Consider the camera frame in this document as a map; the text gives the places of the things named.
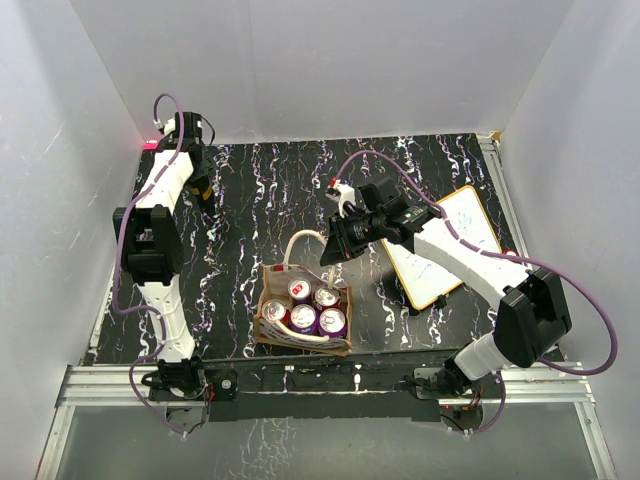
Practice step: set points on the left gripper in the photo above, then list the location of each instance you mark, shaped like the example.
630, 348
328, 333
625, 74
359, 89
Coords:
205, 169

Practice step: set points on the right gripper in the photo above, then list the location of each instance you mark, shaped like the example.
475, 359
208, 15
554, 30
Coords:
340, 250

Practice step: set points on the black soda can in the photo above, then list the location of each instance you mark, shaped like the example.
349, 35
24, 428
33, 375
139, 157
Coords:
202, 190

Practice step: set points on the red soda can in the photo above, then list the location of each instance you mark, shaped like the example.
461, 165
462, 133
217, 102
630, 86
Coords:
326, 297
276, 311

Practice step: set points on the blue red-top soda can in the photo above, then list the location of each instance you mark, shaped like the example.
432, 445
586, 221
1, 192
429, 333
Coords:
300, 291

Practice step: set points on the burlap watermelon canvas bag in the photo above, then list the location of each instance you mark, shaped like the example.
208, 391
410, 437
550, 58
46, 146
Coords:
275, 280

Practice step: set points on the purple fanta can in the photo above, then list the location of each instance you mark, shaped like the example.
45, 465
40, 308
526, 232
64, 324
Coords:
304, 319
332, 323

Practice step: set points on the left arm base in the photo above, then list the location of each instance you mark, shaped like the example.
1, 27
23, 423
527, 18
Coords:
190, 379

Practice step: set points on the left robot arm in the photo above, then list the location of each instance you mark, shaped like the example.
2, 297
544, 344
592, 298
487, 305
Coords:
151, 250

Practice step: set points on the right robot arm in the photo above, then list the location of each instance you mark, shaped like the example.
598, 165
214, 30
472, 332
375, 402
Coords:
532, 312

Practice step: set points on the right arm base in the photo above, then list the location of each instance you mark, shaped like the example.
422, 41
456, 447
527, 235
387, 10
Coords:
443, 383

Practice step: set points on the orange-framed whiteboard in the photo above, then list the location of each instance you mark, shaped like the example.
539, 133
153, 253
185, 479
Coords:
430, 273

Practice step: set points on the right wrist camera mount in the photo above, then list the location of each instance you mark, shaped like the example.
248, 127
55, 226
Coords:
343, 195

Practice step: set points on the aluminium front rail frame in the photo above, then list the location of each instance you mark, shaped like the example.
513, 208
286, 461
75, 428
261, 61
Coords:
294, 425

